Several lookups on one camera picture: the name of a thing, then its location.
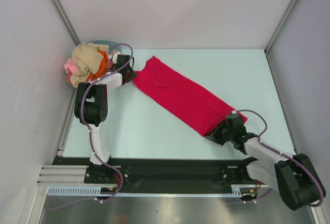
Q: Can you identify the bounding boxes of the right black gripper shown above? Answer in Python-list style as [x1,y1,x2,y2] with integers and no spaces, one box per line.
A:
[204,119,235,146]

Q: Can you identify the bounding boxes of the magenta red t-shirt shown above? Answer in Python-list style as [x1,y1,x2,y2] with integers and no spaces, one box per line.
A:
[133,56,234,136]

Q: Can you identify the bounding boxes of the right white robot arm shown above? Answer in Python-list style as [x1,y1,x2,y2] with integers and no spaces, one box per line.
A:
[205,111,326,211]

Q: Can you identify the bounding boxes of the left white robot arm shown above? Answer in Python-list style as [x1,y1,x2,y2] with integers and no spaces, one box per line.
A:
[74,54,136,184]

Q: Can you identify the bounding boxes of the salmon pink t-shirt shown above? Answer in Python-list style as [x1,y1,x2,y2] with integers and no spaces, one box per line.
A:
[65,59,113,85]

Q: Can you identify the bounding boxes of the blue plastic laundry basket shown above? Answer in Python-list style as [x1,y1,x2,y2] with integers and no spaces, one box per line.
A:
[90,40,122,53]

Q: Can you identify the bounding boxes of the orange t-shirt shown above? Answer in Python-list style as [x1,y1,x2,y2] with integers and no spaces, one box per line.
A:
[87,50,109,82]

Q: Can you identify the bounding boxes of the beige t-shirt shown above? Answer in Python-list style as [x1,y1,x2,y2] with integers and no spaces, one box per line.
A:
[70,42,109,88]

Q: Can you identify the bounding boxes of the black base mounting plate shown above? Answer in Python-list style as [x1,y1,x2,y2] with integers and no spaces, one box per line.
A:
[53,157,260,193]

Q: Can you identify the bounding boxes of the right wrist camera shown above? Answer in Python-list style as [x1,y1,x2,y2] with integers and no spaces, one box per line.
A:
[226,113,244,130]

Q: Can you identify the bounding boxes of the left corner aluminium post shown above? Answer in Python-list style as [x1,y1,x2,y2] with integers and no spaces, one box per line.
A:
[50,0,80,45]

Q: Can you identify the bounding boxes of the corner aluminium post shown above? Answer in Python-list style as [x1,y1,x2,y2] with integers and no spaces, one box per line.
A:
[264,0,299,56]
[50,0,80,45]

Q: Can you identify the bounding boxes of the white slotted cable duct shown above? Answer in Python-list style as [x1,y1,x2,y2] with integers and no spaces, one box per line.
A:
[47,186,256,198]

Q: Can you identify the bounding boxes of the aluminium extrusion rail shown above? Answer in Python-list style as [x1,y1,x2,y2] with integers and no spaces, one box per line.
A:
[37,165,87,186]

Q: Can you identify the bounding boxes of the right corner aluminium post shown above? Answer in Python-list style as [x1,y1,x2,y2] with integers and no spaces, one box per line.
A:
[264,0,299,56]

